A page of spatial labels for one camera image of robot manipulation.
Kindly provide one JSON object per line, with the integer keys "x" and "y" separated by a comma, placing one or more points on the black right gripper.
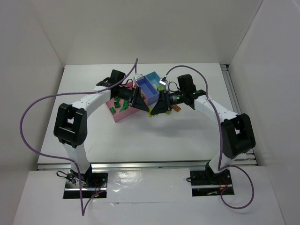
{"x": 164, "y": 101}

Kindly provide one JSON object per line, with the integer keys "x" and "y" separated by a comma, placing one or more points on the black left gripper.
{"x": 134, "y": 96}

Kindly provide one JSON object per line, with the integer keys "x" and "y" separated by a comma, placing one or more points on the green long lego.
{"x": 124, "y": 106}

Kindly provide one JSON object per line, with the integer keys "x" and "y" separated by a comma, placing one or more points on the orange 2x4 lego plate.
{"x": 176, "y": 108}

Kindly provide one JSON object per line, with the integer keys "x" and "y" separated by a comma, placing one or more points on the green 2x2 lego brick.
{"x": 117, "y": 104}

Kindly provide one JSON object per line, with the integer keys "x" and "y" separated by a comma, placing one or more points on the pale lime small lego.
{"x": 159, "y": 88}

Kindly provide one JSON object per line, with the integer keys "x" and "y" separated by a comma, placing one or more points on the green square lego brick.
{"x": 112, "y": 110}

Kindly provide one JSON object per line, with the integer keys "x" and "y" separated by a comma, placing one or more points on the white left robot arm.
{"x": 71, "y": 122}

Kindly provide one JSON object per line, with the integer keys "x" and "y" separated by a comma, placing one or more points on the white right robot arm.
{"x": 236, "y": 132}

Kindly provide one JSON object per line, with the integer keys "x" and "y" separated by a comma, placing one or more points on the pink two-compartment bin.
{"x": 131, "y": 110}

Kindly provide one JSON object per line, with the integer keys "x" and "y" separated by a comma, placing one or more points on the dark blue bin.
{"x": 149, "y": 90}

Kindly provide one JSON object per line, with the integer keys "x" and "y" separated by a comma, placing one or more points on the light blue bin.
{"x": 154, "y": 79}

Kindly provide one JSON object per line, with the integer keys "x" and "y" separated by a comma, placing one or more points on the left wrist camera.
{"x": 138, "y": 77}

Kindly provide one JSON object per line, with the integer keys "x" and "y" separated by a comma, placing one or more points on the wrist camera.
{"x": 138, "y": 77}
{"x": 163, "y": 81}

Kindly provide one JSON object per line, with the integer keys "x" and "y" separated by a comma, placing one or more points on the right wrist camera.
{"x": 163, "y": 81}

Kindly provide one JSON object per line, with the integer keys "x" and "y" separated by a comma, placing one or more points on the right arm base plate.
{"x": 201, "y": 185}

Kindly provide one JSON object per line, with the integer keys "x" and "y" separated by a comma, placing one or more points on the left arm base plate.
{"x": 96, "y": 186}

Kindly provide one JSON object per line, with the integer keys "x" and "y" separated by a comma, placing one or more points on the aluminium front rail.
{"x": 141, "y": 165}

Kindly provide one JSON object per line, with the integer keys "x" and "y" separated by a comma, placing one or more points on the aluminium side rail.
{"x": 248, "y": 156}

